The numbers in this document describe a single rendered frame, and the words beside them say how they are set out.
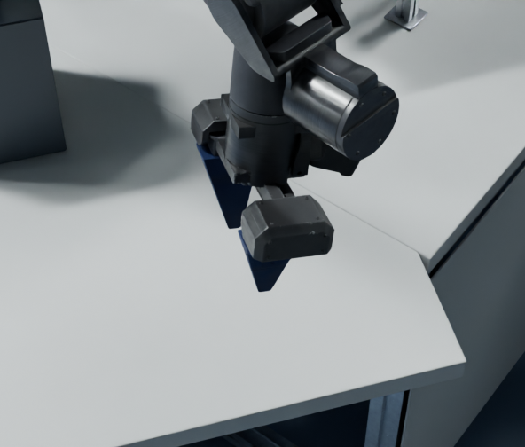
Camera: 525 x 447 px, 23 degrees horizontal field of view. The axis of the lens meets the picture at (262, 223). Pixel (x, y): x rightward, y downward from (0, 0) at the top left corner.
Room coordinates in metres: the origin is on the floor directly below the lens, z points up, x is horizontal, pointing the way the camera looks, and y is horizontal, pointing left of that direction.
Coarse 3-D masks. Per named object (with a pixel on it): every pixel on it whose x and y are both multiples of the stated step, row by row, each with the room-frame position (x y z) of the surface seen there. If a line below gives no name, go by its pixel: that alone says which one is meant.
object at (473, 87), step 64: (64, 0) 1.22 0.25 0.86; (128, 0) 1.22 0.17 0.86; (192, 0) 1.22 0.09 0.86; (384, 0) 1.22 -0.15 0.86; (448, 0) 1.22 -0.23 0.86; (512, 0) 1.22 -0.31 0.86; (128, 64) 1.11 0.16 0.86; (192, 64) 1.11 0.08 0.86; (384, 64) 1.11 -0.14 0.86; (448, 64) 1.11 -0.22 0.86; (512, 64) 1.11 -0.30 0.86; (448, 128) 1.01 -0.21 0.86; (512, 128) 1.01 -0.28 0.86; (320, 192) 0.91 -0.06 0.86; (384, 192) 0.91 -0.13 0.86; (448, 192) 0.91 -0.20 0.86
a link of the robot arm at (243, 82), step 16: (272, 32) 0.69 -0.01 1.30; (288, 32) 0.70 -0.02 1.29; (240, 64) 0.68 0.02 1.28; (240, 80) 0.67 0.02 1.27; (256, 80) 0.66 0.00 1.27; (240, 96) 0.67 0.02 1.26; (256, 96) 0.66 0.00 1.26; (272, 96) 0.66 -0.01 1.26; (256, 112) 0.66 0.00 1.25; (272, 112) 0.66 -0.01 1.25
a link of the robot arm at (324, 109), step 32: (224, 0) 0.67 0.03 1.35; (320, 0) 0.70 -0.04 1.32; (224, 32) 0.67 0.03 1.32; (256, 32) 0.65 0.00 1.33; (320, 32) 0.67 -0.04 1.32; (256, 64) 0.65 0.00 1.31; (288, 64) 0.65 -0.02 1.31; (320, 64) 0.64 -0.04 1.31; (352, 64) 0.64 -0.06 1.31; (288, 96) 0.64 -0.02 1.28; (320, 96) 0.63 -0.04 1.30; (352, 96) 0.62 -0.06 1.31; (384, 96) 0.63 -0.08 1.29; (320, 128) 0.61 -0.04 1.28; (352, 128) 0.61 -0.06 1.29; (384, 128) 0.62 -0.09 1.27
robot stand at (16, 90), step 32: (0, 0) 0.99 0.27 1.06; (32, 0) 0.99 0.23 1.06; (0, 32) 0.96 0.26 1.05; (32, 32) 0.97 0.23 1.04; (0, 64) 0.96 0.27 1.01; (32, 64) 0.96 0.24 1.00; (0, 96) 0.95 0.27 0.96; (32, 96) 0.96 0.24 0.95; (0, 128) 0.95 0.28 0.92; (32, 128) 0.96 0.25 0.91; (0, 160) 0.95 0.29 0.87
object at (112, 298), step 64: (64, 64) 1.11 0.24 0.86; (64, 128) 1.01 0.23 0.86; (128, 128) 1.01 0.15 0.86; (0, 192) 0.91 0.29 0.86; (64, 192) 0.91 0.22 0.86; (128, 192) 0.91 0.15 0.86; (192, 192) 0.91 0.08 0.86; (256, 192) 0.91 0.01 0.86; (0, 256) 0.82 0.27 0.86; (64, 256) 0.82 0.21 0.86; (128, 256) 0.82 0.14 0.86; (192, 256) 0.82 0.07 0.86; (320, 256) 0.82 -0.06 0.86; (384, 256) 0.82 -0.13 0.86; (0, 320) 0.74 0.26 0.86; (64, 320) 0.74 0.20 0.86; (128, 320) 0.74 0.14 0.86; (192, 320) 0.74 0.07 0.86; (256, 320) 0.74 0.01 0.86; (320, 320) 0.74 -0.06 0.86; (384, 320) 0.74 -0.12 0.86; (448, 320) 0.74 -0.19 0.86; (0, 384) 0.67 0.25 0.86; (64, 384) 0.67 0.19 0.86; (128, 384) 0.67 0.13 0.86; (192, 384) 0.67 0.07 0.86; (256, 384) 0.67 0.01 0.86; (320, 384) 0.67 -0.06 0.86; (384, 384) 0.67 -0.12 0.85
